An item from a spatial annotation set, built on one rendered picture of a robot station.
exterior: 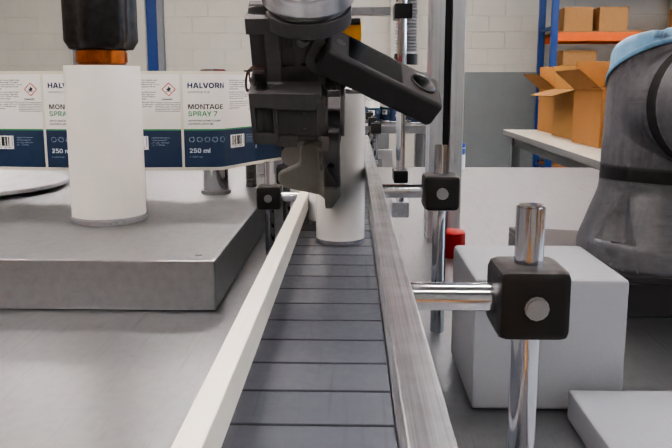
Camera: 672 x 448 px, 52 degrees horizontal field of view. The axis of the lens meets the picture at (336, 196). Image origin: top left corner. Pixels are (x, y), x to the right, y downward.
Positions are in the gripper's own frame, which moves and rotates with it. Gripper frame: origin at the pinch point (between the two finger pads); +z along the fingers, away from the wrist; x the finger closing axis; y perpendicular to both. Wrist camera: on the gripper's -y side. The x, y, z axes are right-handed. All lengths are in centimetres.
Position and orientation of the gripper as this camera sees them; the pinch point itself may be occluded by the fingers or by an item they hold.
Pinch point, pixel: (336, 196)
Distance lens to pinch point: 69.4
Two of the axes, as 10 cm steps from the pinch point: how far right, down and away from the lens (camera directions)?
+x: -0.2, 6.3, -7.8
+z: 0.1, 7.8, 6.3
